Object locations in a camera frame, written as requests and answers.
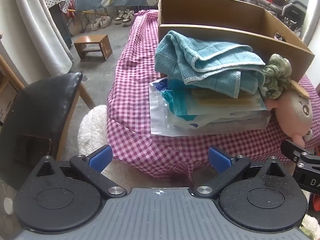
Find pink checked tablecloth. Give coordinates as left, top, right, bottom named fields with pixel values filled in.
left=107, top=9, right=320, bottom=188

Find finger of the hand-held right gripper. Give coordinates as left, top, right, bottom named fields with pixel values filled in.
left=281, top=139, right=320, bottom=167

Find pink plush toy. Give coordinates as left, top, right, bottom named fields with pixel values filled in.
left=264, top=81, right=313, bottom=148

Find teal towel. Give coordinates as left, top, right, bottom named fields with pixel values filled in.
left=154, top=30, right=267, bottom=98

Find small wooden stool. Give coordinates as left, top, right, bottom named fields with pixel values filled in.
left=74, top=34, right=113, bottom=61

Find brown cardboard box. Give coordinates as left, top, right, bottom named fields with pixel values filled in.
left=157, top=0, right=315, bottom=83

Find white fluffy cushion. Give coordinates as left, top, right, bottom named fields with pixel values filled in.
left=77, top=104, right=193, bottom=188

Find white and brown sneaker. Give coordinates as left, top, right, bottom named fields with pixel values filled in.
left=114, top=10, right=127, bottom=25
left=122, top=9, right=135, bottom=27

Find white curtain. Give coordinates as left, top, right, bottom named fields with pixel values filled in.
left=11, top=0, right=74, bottom=77

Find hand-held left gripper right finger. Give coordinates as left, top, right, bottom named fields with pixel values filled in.
left=192, top=147, right=287, bottom=198

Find wheelchair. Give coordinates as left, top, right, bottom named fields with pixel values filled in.
left=272, top=0, right=310, bottom=34

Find green scrunchie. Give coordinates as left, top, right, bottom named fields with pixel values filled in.
left=260, top=54, right=293, bottom=100

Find white printed packet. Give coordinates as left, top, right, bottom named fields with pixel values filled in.
left=149, top=77, right=272, bottom=137

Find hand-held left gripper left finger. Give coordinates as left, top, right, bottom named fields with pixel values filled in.
left=34, top=145, right=127, bottom=198

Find black chair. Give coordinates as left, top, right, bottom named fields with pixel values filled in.
left=0, top=72, right=96, bottom=190

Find cotton swab bag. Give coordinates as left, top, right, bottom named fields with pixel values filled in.
left=186, top=90, right=267, bottom=113

